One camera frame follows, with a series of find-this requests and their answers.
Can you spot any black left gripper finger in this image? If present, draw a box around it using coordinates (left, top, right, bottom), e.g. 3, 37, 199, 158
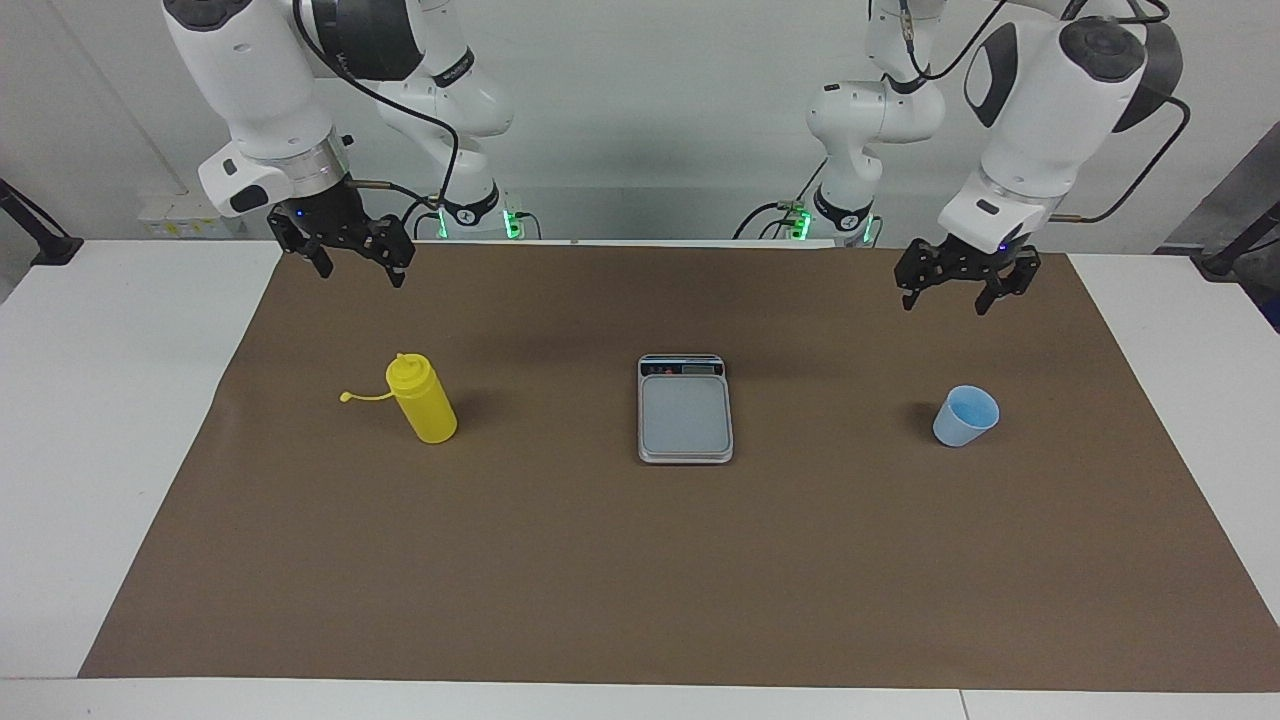
976, 250, 1042, 317
894, 240, 946, 312

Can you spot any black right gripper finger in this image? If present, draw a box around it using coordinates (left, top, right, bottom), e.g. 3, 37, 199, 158
350, 215, 417, 289
267, 208, 334, 280

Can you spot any light blue plastic cup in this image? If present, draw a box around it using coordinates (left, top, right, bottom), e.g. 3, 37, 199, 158
932, 385, 1001, 448

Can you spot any yellow squeeze bottle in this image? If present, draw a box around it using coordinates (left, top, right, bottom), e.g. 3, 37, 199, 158
340, 352, 459, 445

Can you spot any silver digital kitchen scale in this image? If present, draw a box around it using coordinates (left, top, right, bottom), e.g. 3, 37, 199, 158
637, 353, 735, 466

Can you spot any white power strip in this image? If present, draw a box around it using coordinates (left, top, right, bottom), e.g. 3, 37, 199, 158
138, 193, 233, 239

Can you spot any black clamp stand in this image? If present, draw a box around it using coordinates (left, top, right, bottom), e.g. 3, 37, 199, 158
1195, 200, 1280, 278
0, 178, 83, 266

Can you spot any brown paper mat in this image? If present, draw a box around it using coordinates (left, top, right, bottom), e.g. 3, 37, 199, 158
78, 243, 1280, 693

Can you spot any black right base cable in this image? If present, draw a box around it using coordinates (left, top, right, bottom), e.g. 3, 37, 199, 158
397, 195, 446, 241

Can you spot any black base cable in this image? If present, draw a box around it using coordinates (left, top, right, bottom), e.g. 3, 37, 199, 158
397, 195, 446, 241
733, 155, 831, 241

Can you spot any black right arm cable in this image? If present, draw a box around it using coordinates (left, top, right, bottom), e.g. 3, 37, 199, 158
290, 0, 461, 241

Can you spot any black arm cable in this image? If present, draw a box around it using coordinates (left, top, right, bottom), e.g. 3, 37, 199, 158
290, 0, 461, 241
895, 0, 1193, 223

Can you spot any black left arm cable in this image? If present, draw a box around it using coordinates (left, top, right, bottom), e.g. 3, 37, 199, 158
895, 0, 1193, 223

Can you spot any black left base cable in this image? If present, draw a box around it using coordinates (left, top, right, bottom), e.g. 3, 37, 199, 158
733, 155, 831, 241

